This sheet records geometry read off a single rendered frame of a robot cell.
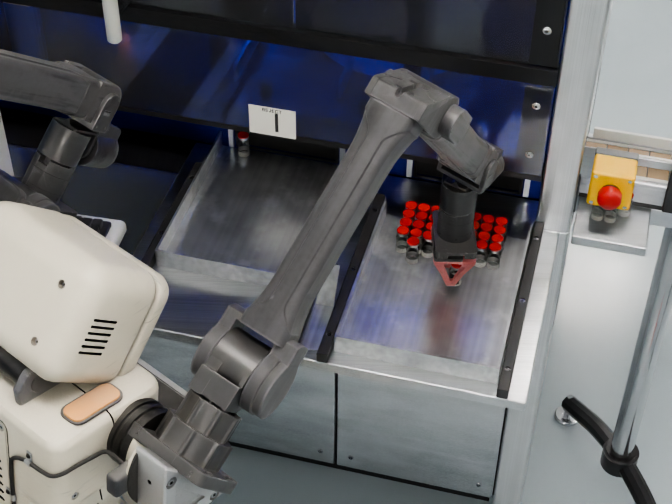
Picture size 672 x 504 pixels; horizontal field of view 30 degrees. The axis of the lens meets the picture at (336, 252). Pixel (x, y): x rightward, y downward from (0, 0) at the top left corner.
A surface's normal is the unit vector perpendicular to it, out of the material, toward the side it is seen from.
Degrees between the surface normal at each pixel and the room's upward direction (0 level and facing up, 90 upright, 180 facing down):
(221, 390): 39
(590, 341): 0
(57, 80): 97
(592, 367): 0
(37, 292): 48
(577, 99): 90
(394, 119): 43
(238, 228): 0
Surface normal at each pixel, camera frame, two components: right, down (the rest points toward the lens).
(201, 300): 0.00, -0.73
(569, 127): -0.26, 0.66
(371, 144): -0.26, -0.11
